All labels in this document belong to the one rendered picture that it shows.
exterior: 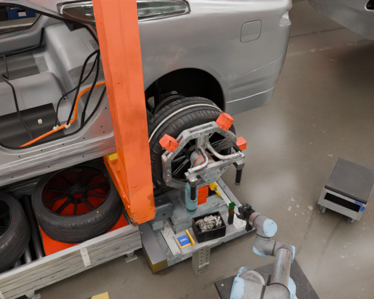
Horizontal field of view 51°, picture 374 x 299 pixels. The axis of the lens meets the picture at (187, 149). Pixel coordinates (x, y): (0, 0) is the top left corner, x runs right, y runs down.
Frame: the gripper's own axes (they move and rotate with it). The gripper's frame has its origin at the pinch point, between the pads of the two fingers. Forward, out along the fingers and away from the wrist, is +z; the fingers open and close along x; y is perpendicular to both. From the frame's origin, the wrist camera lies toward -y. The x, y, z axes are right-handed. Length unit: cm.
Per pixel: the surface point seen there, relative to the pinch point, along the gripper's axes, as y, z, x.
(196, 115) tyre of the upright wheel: 64, 21, 3
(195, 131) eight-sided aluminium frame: 55, 16, 9
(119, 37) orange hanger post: 124, -21, 53
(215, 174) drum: 23.9, 13.0, 2.9
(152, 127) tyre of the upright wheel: 60, 41, 27
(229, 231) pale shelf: -20.9, 11.5, 2.4
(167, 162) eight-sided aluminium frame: 40, 24, 29
